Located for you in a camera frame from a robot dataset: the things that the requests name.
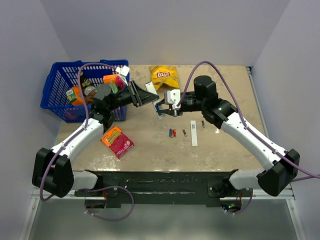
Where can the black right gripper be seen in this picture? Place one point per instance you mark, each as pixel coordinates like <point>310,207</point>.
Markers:
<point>172,112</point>

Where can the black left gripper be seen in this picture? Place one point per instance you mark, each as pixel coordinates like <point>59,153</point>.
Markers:
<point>141,97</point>

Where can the white remote control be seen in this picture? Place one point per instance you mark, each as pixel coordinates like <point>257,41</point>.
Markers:
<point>151,88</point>

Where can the white remote battery cover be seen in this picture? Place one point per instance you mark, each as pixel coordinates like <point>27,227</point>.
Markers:
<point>193,130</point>

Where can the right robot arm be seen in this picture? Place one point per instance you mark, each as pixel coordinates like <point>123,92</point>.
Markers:
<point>278,165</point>

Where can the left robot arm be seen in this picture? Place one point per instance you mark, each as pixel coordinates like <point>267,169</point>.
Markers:
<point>53,171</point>

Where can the yellow Lays chips bag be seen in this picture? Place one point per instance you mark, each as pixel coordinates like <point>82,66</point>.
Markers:
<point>164,75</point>

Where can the orange green snack box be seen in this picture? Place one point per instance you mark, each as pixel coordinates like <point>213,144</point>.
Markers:
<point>111,79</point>

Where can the pink orange candy box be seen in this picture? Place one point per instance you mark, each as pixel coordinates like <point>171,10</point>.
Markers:
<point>117,142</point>

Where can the brown round package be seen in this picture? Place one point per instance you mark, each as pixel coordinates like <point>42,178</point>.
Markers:
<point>89,98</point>

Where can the dark glass bottle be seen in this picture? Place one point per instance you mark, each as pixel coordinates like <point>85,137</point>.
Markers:
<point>86,84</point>

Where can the orange juice carton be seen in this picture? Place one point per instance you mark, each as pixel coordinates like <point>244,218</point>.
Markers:
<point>73,96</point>

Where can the blue plastic shopping basket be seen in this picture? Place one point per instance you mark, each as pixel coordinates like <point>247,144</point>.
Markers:
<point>62,77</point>

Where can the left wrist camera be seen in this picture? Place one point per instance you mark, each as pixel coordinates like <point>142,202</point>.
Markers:
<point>123,73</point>

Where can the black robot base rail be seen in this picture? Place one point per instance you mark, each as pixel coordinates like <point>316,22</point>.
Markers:
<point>163,188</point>

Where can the aluminium frame rail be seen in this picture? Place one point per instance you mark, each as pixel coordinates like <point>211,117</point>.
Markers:
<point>288,193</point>

